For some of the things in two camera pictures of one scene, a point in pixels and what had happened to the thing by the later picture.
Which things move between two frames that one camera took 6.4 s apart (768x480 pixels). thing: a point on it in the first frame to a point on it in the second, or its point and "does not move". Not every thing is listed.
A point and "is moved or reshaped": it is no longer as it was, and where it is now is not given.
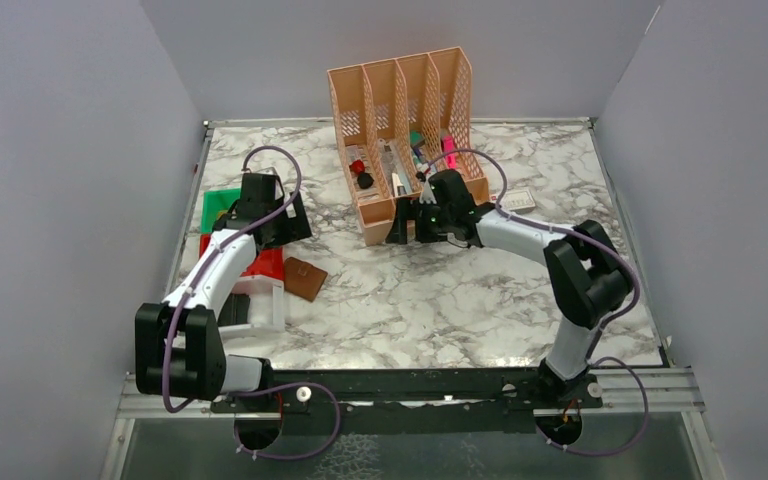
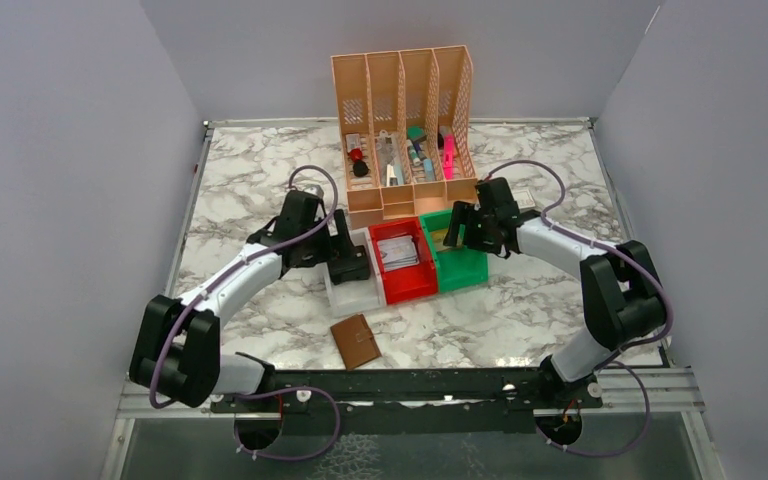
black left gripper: x=281 y=232 to x=345 y=258
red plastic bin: x=266 y=263 is moved or reshaped
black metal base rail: x=421 y=401 does not move
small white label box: x=519 y=202 does not move
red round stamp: x=357 y=166 to x=356 y=154
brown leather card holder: x=303 y=279 to x=355 y=341
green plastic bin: x=214 y=204 to x=456 y=266
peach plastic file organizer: x=399 y=122 does not move
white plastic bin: x=266 y=309 to x=367 y=293
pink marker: x=447 y=146 does not move
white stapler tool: x=399 y=189 to x=389 y=174
